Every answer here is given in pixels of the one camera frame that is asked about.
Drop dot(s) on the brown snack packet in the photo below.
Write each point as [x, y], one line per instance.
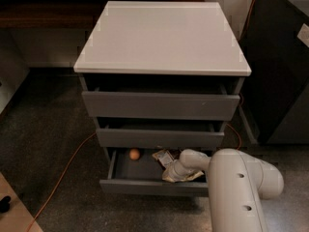
[175, 154]

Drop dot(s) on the black knob object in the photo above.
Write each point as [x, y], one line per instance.
[5, 204]

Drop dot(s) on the grey middle drawer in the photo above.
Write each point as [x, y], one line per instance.
[159, 135]

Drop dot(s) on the grey drawer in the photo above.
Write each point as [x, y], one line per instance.
[159, 135]
[160, 105]
[144, 176]

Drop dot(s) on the grey top drawer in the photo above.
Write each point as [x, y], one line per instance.
[160, 105]

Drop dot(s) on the beige snack packet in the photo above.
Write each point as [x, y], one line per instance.
[163, 157]

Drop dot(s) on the orange fruit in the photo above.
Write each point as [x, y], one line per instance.
[134, 154]

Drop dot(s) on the grey drawer cabinet white top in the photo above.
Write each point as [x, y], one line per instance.
[162, 47]

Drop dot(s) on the light wooden board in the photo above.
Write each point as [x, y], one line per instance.
[18, 218]

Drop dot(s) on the grey bottom drawer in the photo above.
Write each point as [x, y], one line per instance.
[144, 176]

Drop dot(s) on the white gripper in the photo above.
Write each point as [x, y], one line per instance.
[177, 171]

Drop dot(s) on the dark wooden shelf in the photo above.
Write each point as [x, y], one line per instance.
[56, 13]

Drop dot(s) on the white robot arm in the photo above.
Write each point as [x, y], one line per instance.
[237, 184]

